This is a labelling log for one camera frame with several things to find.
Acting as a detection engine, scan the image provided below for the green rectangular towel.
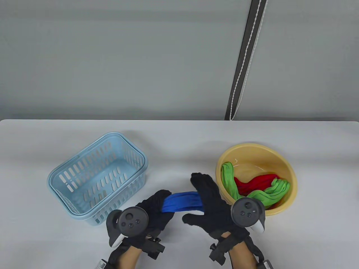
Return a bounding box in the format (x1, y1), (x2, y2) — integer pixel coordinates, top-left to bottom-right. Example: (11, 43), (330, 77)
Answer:
(221, 162), (291, 209)

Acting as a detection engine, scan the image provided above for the blue rectangular towel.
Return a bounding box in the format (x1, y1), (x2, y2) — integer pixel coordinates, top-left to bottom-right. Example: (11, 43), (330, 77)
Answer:
(161, 191), (205, 214)

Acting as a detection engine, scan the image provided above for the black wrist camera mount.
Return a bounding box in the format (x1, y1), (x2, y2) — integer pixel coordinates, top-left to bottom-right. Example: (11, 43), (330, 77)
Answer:
(209, 234), (234, 266)
(142, 236), (165, 260)

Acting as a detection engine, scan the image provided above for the person's left hand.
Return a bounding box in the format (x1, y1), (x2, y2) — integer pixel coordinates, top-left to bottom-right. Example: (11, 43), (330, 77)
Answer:
(121, 190), (175, 248)

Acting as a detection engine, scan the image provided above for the person's right hand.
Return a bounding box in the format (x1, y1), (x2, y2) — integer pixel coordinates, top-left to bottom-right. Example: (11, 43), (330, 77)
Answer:
(182, 173), (250, 239)

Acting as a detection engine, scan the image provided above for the red rectangular towel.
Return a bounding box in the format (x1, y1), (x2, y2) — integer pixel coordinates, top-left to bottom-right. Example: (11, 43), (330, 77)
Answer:
(234, 174), (281, 210)

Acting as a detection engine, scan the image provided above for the person's right forearm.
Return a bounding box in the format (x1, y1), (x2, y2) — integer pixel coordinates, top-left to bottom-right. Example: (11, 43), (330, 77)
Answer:
(228, 242), (259, 269)

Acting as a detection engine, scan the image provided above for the grey and white controller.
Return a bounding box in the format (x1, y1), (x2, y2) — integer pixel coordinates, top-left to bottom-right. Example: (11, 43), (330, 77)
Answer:
(231, 197), (266, 235)
(106, 207), (149, 248)

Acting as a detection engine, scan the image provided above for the person's left forearm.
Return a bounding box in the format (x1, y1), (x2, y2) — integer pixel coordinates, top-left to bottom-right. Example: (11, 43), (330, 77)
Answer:
(116, 246), (142, 269)

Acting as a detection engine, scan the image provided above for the yellow plastic basin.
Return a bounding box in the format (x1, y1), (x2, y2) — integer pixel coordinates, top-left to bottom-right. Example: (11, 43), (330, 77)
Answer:
(215, 143), (298, 216)

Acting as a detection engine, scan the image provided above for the white twisted cord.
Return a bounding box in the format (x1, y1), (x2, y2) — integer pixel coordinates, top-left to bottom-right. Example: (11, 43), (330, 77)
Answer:
(229, 0), (263, 121)

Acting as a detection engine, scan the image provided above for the dark vertical strip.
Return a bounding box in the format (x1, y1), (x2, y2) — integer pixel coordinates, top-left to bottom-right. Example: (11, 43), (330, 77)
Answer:
(224, 0), (268, 121)

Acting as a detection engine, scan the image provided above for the light blue plastic basket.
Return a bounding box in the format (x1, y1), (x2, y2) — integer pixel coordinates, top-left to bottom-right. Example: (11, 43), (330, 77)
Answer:
(47, 132), (148, 226)

